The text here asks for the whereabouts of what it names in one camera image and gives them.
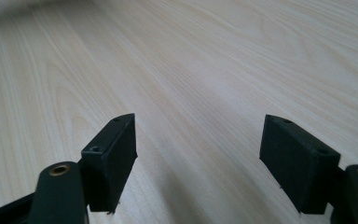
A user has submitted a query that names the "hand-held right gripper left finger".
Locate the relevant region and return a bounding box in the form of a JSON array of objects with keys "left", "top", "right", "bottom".
[{"left": 80, "top": 113, "right": 138, "bottom": 216}]

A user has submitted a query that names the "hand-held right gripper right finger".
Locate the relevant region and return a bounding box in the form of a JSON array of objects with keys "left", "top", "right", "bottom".
[{"left": 258, "top": 114, "right": 342, "bottom": 215}]

